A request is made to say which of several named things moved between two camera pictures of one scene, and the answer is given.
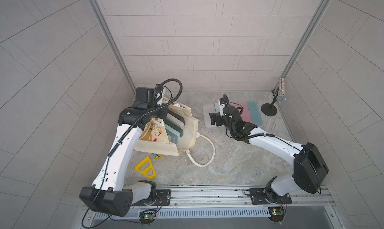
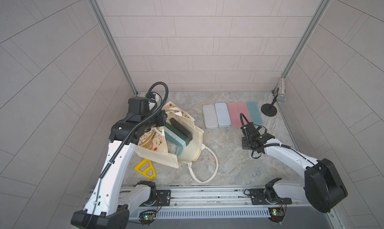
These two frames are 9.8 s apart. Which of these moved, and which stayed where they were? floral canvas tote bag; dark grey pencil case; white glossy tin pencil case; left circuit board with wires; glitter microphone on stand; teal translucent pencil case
Moved: dark grey pencil case; floral canvas tote bag
Stayed: glitter microphone on stand; white glossy tin pencil case; teal translucent pencil case; left circuit board with wires
